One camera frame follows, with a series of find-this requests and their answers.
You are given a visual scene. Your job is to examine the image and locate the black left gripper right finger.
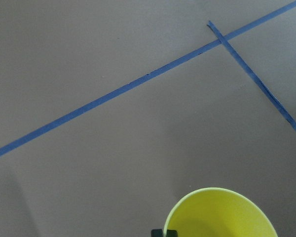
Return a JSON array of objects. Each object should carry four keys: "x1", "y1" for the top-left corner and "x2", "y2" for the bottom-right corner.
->
[{"x1": 166, "y1": 230, "x2": 177, "y2": 237}]

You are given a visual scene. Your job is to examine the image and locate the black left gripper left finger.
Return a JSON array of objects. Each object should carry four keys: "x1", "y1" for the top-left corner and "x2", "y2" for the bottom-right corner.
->
[{"x1": 151, "y1": 229, "x2": 163, "y2": 237}]

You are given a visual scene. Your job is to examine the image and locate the yellow plastic cup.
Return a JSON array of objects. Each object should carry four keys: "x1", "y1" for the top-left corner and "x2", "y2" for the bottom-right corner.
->
[{"x1": 163, "y1": 188, "x2": 278, "y2": 237}]

